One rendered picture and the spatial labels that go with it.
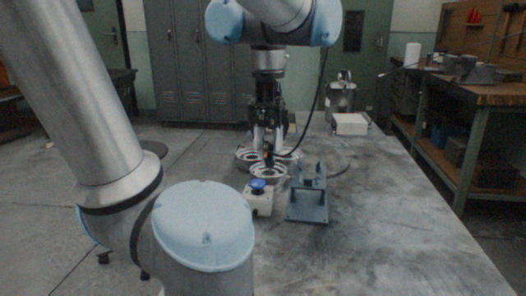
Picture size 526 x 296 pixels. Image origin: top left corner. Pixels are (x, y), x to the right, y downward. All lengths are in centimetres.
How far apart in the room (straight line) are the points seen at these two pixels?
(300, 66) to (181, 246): 381
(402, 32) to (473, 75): 191
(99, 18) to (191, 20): 145
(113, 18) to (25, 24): 436
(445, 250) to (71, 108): 69
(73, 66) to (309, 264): 50
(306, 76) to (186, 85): 146
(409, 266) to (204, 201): 44
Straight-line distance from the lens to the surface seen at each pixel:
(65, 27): 37
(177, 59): 386
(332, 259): 67
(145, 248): 42
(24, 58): 38
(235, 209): 38
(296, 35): 50
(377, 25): 379
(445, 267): 72
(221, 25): 56
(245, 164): 97
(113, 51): 476
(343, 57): 376
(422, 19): 427
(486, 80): 245
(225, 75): 371
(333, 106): 186
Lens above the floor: 123
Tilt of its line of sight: 22 degrees down
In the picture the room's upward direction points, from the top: straight up
